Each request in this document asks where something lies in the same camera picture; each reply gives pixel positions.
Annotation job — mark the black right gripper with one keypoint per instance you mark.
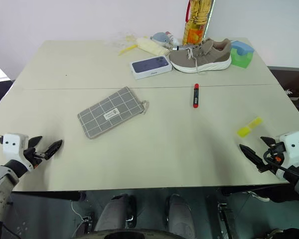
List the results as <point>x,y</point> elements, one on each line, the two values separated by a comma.
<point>274,155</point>

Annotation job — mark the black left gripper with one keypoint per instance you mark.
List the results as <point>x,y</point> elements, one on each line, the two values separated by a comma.
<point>33,155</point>

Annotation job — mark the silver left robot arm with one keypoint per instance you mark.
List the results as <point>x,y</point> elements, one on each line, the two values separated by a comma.
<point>0,185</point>

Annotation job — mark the grey checked fabric pouch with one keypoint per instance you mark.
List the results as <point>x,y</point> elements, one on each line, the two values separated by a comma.
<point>112,112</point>

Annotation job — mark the yellow highlighter pen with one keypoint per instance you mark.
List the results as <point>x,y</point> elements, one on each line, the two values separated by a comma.
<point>249,126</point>

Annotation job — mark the dark patterned furniture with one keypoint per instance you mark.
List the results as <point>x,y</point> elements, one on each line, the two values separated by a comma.
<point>292,87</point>

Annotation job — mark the red and black marker pen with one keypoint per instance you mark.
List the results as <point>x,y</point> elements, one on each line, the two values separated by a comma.
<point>195,95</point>

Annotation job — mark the green plastic box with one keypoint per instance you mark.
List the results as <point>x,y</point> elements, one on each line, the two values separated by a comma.
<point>241,59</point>

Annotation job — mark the grey left robot leg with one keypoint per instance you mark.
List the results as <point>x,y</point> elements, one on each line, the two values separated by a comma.
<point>114,211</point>

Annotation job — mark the grey robot leg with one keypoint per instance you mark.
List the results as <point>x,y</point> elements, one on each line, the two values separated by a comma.
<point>180,214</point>
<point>114,211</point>

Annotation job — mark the blue sponge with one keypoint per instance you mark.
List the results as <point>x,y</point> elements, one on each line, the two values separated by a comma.
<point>242,47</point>

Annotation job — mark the grey right robot leg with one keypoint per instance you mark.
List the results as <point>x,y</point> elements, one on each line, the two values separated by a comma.
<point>180,214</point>

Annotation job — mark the brown sneaker with white sole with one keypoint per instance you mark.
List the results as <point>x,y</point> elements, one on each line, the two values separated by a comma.
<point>201,57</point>

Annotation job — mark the yellow plastic stick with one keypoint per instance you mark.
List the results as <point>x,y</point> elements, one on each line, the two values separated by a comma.
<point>127,49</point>

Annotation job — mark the silver metal cylinder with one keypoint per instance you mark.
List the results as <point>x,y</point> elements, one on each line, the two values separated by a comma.
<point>182,47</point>

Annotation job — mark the dark round robot waist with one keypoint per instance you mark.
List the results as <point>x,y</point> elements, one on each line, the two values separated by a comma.
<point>139,235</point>

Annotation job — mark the white phone box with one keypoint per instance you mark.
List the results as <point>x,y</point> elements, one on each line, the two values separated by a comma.
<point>150,66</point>

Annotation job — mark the clear crumpled plastic bag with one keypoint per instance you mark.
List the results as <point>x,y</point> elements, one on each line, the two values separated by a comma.
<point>123,38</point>

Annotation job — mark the yellow cooking oil bottle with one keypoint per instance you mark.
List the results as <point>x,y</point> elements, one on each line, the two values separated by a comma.
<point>196,25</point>

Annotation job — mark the grey shark plush toy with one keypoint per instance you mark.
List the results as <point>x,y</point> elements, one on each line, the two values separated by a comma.
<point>164,38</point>

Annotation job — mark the pale yellow rolled cloth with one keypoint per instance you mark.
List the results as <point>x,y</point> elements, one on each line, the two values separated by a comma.
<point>152,46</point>

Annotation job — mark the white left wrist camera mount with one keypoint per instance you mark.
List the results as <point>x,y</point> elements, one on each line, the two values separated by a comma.
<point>13,147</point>

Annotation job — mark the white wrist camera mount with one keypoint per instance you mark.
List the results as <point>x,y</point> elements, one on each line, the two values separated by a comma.
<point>13,147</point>
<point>292,147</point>

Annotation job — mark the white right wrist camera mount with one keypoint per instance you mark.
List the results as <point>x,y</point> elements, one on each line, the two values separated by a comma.
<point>292,147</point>

